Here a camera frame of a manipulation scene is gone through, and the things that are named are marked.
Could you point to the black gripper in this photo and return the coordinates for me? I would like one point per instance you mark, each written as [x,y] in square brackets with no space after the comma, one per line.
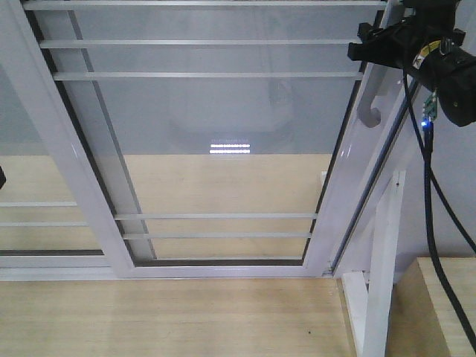
[419,44]

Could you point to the grey door handle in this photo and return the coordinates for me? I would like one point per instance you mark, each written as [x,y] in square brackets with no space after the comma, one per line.
[374,84]

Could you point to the white sliding glass door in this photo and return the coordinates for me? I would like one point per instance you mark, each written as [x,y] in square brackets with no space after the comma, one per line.
[215,148]

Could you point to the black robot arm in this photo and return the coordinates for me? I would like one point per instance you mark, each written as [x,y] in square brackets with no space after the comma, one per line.
[456,92]

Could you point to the fixed glass door panel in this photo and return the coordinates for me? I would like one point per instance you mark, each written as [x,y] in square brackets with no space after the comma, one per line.
[42,225]

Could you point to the light wooden box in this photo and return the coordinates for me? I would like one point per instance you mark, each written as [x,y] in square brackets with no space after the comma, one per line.
[422,320]

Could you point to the light wooden platform board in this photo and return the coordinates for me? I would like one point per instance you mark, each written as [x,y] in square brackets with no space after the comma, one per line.
[219,255]

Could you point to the black left edge object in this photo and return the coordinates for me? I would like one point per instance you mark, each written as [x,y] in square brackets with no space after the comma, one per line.
[2,178]

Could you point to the white fixed door frame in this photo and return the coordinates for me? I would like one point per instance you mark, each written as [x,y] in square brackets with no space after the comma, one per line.
[375,178]

